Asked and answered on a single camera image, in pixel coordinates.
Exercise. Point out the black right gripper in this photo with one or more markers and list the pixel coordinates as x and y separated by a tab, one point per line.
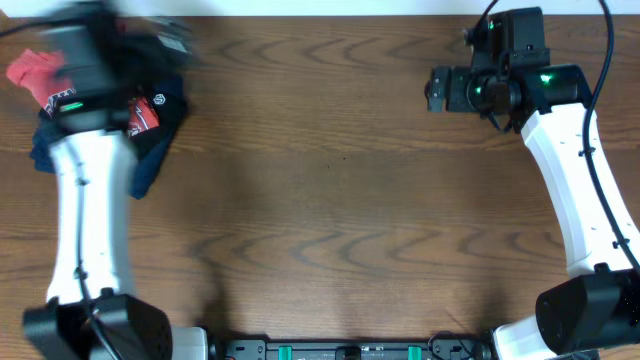
437	87

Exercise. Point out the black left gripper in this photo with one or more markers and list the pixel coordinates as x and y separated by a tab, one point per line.
164	53

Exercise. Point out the red t-shirt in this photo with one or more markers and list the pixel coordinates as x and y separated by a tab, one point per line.
36	73

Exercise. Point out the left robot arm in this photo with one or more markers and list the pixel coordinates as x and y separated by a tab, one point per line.
91	310

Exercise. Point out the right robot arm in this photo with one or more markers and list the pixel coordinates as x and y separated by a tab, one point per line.
598	306

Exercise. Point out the navy blue folded shirt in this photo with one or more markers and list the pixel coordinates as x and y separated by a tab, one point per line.
143	177

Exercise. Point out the black folded shirt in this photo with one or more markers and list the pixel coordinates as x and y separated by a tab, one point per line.
156	113

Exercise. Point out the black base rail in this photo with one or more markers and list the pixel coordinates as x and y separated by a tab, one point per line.
447	348

